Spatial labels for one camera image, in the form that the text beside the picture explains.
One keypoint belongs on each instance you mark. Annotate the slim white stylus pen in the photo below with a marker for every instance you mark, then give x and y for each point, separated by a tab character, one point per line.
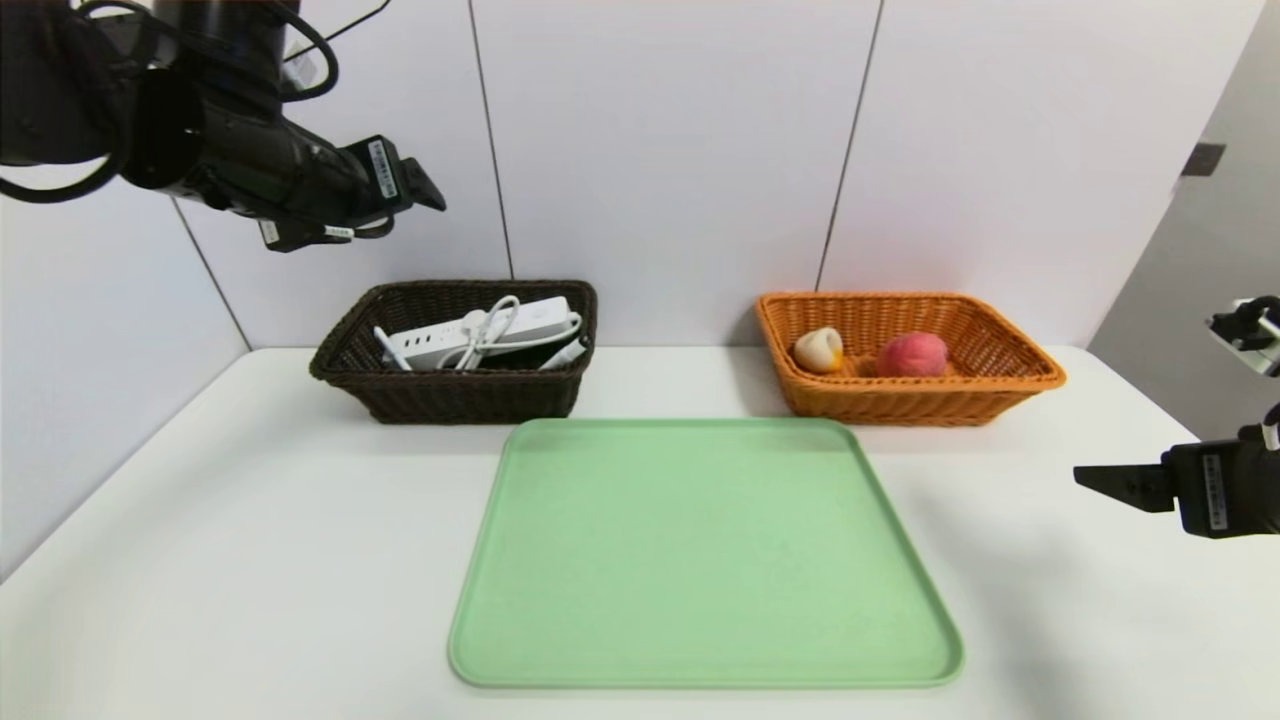
390	347

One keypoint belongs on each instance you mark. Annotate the dark wall bracket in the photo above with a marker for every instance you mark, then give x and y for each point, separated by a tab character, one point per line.
1202	159

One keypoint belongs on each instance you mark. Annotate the light green plastic tray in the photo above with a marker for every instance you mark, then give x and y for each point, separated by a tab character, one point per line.
700	560

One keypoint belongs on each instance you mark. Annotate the orange wicker basket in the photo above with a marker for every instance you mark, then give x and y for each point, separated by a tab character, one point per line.
930	400

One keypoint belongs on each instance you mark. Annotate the yellow and white toy bun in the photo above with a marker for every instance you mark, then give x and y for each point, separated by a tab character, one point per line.
818	350

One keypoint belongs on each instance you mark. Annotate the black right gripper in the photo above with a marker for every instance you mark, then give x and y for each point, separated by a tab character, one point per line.
1207	487

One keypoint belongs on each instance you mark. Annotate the white power strip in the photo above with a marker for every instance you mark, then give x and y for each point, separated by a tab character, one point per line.
435	342

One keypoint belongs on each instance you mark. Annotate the pink toy peach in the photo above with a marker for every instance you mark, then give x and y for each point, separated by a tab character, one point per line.
913	355

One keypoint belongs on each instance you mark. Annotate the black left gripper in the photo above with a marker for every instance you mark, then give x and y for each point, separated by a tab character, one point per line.
385	172

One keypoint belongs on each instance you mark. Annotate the dark brown wicker basket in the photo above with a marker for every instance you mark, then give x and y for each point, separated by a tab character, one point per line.
450	395

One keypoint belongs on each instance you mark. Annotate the thick white marker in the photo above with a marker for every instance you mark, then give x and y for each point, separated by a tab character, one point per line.
566	354

